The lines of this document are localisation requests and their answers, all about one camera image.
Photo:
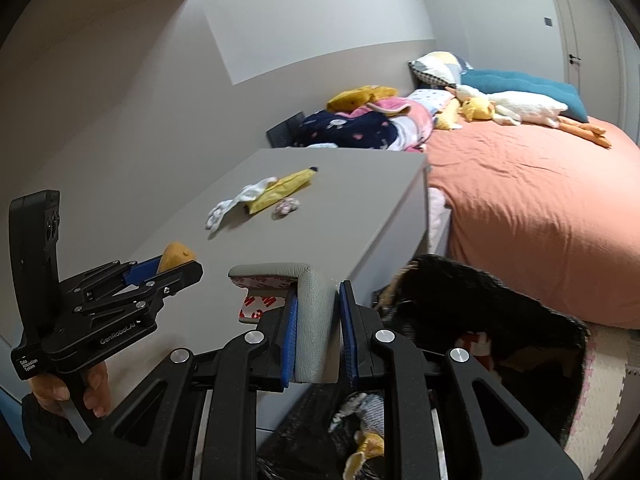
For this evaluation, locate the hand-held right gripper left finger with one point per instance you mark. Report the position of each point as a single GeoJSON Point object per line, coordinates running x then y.
{"type": "Point", "coordinates": [290, 345]}

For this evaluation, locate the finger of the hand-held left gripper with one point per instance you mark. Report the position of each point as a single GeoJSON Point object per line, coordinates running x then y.
{"type": "Point", "coordinates": [142, 269]}
{"type": "Point", "coordinates": [180, 277]}

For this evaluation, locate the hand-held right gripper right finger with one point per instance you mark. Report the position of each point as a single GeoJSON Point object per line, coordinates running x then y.
{"type": "Point", "coordinates": [347, 340]}

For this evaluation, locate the small yellow plush toy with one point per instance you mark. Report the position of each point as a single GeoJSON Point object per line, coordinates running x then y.
{"type": "Point", "coordinates": [175, 255]}

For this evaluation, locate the grey foam corner guard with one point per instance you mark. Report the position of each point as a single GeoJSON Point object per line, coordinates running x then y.
{"type": "Point", "coordinates": [317, 330]}

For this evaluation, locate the black trash bag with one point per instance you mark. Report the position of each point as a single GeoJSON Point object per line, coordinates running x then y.
{"type": "Point", "coordinates": [500, 300]}

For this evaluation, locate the person's left forearm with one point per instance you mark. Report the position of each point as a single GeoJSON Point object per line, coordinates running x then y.
{"type": "Point", "coordinates": [45, 430]}

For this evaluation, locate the person's left hand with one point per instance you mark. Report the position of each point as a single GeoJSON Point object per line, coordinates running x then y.
{"type": "Point", "coordinates": [97, 390]}

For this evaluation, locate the white fluffy sock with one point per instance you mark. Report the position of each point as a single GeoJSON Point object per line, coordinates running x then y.
{"type": "Point", "coordinates": [235, 202]}

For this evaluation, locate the yellow banana plush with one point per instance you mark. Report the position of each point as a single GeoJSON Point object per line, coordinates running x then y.
{"type": "Point", "coordinates": [280, 187]}

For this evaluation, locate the black box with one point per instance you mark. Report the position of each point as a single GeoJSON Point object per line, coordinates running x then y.
{"type": "Point", "coordinates": [285, 130]}

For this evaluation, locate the navy printed blanket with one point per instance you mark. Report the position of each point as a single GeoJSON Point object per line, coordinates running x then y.
{"type": "Point", "coordinates": [345, 130]}

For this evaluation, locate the bed with orange sheet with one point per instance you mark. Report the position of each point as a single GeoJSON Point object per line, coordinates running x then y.
{"type": "Point", "coordinates": [525, 210]}

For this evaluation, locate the mustard yellow cloth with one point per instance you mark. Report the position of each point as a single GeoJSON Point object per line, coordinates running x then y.
{"type": "Point", "coordinates": [360, 97]}

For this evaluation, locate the yellow duck plush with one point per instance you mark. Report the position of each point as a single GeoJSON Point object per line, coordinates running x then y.
{"type": "Point", "coordinates": [475, 109]}

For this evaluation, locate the beige foam floor mat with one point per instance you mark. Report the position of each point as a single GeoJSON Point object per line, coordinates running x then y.
{"type": "Point", "coordinates": [610, 400]}

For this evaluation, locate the checkered pillow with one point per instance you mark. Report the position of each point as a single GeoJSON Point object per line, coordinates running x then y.
{"type": "Point", "coordinates": [435, 67]}

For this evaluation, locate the white goose plush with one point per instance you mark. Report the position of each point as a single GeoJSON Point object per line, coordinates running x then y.
{"type": "Point", "coordinates": [525, 105]}

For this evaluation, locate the teal pillow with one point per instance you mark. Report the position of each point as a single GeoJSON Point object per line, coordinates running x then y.
{"type": "Point", "coordinates": [520, 82]}

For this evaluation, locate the white door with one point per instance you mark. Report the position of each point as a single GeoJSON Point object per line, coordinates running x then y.
{"type": "Point", "coordinates": [585, 20]}

